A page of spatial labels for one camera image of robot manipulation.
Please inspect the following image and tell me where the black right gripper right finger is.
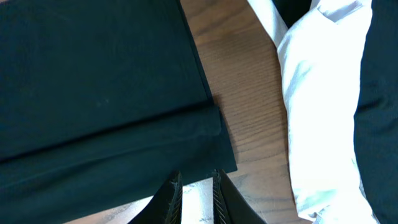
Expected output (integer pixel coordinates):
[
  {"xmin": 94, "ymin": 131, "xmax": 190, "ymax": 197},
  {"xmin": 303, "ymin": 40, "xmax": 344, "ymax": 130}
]
[{"xmin": 213, "ymin": 169, "xmax": 267, "ymax": 224}]

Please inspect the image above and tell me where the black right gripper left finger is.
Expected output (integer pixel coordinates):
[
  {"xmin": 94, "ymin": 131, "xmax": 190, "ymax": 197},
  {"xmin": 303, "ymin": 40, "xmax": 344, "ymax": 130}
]
[{"xmin": 128, "ymin": 171, "xmax": 183, "ymax": 224}]

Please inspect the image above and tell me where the black Sydrogen t-shirt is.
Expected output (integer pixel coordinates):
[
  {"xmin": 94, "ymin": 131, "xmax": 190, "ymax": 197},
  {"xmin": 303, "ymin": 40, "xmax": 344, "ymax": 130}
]
[{"xmin": 1, "ymin": 0, "xmax": 236, "ymax": 223}]

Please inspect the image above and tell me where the black shirt in pile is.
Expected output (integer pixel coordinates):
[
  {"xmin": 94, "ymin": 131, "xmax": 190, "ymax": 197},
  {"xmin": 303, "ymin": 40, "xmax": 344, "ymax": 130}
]
[{"xmin": 272, "ymin": 0, "xmax": 398, "ymax": 224}]

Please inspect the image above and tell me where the white shirt in pile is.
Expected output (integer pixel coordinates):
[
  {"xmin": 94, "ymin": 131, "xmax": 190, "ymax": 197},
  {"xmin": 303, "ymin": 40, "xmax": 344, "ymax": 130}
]
[{"xmin": 250, "ymin": 1, "xmax": 377, "ymax": 224}]

